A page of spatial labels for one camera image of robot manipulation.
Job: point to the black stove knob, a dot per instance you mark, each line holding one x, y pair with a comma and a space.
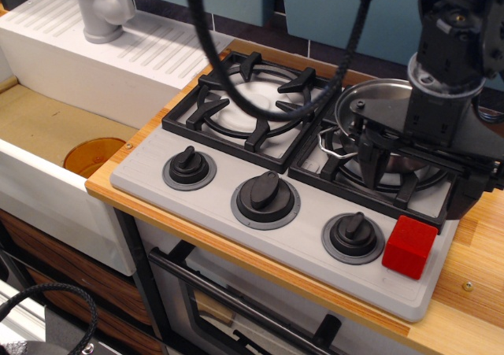
265, 202
353, 238
189, 170

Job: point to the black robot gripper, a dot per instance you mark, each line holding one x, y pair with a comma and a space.
441, 129

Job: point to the black right burner grate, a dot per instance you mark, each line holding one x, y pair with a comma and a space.
422, 195

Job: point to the white toy sink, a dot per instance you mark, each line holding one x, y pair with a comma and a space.
58, 90

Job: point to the black oven door handle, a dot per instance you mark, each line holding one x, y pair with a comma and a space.
174, 263

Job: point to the wooden drawer front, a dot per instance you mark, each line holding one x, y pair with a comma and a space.
30, 257

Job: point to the grey toy faucet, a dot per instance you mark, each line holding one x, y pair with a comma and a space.
103, 19

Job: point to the stainless steel pan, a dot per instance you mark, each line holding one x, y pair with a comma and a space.
379, 106

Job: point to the black left stove knob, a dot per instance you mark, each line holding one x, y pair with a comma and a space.
189, 170

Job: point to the toy oven door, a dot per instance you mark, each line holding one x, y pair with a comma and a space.
230, 333

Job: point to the black middle stove knob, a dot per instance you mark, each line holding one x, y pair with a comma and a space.
265, 202

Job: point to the red wooden cube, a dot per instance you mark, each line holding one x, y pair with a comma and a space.
408, 247

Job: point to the black right stove knob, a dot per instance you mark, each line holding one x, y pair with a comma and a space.
353, 238

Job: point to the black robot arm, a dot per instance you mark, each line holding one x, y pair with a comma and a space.
461, 40

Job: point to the black left burner grate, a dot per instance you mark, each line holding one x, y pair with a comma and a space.
261, 116

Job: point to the grey toy stove top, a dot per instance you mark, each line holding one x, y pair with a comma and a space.
298, 245

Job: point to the black burner grate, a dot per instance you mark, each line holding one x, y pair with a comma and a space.
261, 116
422, 195

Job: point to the orange plastic plate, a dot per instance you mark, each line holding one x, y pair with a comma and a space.
86, 158

